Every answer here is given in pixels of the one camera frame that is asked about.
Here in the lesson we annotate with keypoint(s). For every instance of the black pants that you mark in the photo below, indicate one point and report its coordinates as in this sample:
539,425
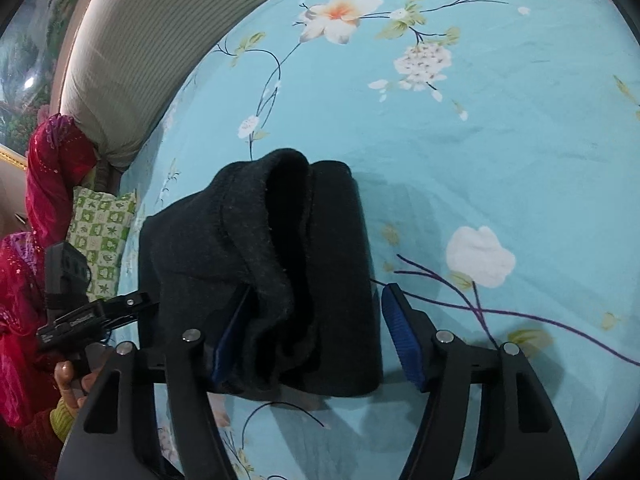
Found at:
310,260

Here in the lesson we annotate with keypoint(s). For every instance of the person's left forearm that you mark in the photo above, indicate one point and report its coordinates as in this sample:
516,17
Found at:
60,420

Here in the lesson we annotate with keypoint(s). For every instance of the person's left hand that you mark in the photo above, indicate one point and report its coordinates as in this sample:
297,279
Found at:
75,390

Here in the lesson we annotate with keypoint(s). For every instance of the gold picture frame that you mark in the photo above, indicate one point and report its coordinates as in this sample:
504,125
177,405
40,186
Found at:
12,157

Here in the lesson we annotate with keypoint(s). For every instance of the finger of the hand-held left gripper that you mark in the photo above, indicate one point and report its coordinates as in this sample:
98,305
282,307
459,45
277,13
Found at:
135,302
125,319

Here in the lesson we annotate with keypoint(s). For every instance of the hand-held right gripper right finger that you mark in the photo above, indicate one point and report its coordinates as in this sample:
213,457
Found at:
400,335

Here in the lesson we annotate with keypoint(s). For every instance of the landscape wall poster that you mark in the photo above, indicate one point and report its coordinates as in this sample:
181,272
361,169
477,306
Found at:
25,60

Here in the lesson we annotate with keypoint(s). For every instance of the red embroidered cloth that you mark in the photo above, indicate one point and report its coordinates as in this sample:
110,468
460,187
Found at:
45,170

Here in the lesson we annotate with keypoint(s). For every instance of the grey striped bolster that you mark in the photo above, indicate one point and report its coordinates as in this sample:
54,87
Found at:
130,60

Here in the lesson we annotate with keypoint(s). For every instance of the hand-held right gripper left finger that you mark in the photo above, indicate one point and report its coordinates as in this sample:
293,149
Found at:
227,345

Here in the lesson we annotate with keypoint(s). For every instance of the blue floral bedsheet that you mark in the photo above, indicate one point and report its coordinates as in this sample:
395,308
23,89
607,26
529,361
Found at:
500,160

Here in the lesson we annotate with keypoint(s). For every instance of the green checked pillow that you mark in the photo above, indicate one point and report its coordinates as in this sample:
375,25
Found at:
105,230

